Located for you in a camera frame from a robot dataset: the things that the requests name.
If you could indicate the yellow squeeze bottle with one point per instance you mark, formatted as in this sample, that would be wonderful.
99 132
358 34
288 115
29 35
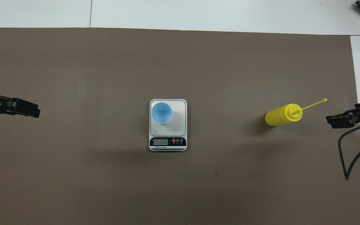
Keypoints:
280 115

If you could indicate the light blue plastic cup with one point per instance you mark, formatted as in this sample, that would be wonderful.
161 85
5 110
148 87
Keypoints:
161 113

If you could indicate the silver digital kitchen scale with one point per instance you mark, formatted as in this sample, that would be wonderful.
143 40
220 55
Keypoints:
167 142

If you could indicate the brown table mat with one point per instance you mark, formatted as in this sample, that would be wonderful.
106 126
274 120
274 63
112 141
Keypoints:
230 193

